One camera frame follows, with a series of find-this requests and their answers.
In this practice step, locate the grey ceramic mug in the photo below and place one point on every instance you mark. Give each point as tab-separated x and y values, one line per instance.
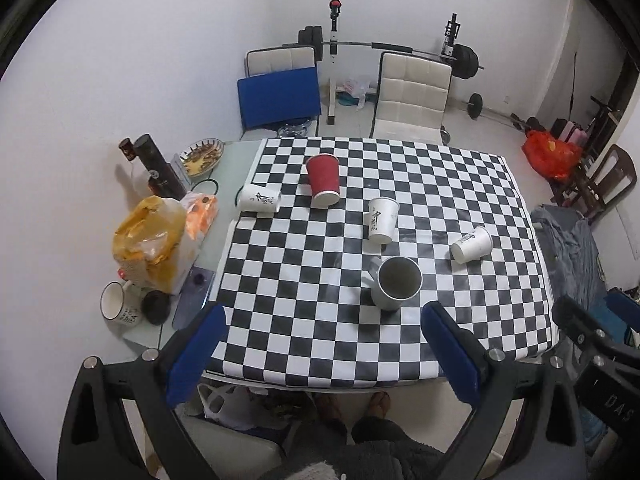
387	300

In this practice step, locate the white printed paper cup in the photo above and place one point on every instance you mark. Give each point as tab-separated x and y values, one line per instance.
472	245
257	200
381	222

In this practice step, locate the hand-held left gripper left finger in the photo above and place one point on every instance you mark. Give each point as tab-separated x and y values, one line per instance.
192	357

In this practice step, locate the orange tissue pack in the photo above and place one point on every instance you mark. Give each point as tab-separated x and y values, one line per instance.
202	212

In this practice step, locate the phone in clear case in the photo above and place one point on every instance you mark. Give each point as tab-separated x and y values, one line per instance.
192	300

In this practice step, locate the small barbell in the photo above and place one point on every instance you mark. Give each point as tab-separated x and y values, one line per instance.
475	104

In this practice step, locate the black barbell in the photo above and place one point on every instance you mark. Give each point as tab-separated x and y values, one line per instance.
465	60

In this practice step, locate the black white checkered tablecloth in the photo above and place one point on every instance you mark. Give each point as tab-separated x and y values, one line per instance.
300	310

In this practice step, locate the red plastic bag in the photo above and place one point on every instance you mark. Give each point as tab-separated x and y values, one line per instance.
550	155

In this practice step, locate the person's legs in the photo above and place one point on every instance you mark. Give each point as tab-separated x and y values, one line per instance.
380	450

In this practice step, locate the blue board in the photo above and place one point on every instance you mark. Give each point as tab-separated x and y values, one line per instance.
280	97

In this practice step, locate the white black-rimmed mug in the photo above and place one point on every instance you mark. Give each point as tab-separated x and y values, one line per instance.
125	312

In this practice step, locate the white barbell rack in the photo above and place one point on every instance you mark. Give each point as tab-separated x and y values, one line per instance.
332	60

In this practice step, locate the dark cylindrical bottle box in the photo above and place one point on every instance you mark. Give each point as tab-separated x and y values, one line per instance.
160	167

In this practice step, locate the brown slipper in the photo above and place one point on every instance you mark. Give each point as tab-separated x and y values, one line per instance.
380	402

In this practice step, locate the glass ashtray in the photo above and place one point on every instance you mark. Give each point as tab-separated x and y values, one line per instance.
295	129

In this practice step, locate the grey blanket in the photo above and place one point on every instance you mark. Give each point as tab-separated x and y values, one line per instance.
570	255

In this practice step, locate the dark wooden chair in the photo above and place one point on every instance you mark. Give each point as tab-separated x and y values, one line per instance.
612	170

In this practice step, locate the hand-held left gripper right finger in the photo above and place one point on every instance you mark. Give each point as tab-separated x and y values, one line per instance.
452	355

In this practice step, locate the yellow plastic bag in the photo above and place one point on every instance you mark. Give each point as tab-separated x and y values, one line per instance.
145	240

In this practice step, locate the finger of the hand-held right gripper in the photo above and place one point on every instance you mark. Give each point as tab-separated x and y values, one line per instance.
575	316
626	310

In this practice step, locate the dark round lid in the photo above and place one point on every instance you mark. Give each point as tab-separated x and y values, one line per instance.
156	307

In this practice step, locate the white plastic bag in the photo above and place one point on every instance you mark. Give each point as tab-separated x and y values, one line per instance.
232	405
359	90

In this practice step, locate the patterned plate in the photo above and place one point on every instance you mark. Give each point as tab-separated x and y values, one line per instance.
202	157

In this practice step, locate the white padded chair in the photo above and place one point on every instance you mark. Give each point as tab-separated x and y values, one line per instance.
410	95
277	60

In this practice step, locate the red paper cup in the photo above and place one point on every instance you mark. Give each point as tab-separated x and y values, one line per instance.
322	180

